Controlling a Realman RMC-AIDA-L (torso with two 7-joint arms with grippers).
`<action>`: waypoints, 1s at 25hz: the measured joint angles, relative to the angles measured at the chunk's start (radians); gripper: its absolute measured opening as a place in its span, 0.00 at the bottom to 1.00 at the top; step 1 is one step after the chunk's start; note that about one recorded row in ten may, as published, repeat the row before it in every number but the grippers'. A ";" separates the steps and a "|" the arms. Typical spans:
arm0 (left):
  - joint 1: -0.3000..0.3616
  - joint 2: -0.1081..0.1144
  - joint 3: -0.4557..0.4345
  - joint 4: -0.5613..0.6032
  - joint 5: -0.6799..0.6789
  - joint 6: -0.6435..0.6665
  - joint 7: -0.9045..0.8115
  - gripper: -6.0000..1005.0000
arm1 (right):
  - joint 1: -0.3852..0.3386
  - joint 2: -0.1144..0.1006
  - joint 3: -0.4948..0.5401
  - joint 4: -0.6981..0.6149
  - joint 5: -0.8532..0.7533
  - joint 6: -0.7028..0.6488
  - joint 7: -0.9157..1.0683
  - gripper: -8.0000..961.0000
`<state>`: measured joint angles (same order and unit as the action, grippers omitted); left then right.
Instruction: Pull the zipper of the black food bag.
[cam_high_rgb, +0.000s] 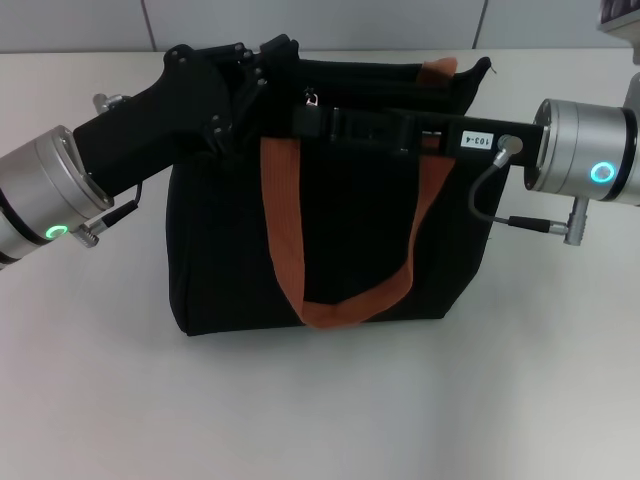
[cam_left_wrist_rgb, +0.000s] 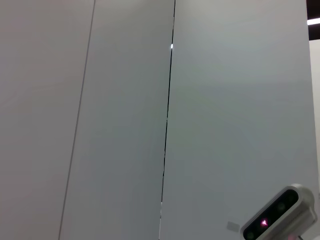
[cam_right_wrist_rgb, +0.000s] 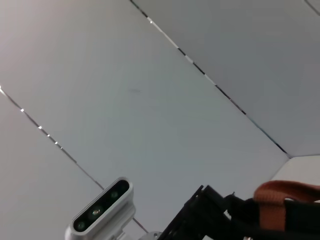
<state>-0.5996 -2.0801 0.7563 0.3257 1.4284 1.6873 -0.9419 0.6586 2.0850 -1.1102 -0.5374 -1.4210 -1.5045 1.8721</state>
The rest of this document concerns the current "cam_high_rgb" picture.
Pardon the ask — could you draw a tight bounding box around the left gripper cable with plug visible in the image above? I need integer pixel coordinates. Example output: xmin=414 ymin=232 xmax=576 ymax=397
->
xmin=73 ymin=181 xmax=147 ymax=250

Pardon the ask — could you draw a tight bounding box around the grey framed dark box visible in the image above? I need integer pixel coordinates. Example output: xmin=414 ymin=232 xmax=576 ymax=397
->
xmin=596 ymin=0 xmax=640 ymax=34

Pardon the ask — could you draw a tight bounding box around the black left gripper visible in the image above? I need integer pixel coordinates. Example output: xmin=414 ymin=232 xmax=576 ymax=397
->
xmin=72 ymin=33 xmax=302 ymax=200

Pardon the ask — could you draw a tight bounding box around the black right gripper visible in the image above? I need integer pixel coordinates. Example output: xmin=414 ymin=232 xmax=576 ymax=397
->
xmin=293 ymin=104 xmax=545 ymax=170

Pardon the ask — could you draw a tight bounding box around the black fabric food bag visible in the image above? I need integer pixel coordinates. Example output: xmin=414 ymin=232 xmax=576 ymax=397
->
xmin=167 ymin=54 xmax=512 ymax=340

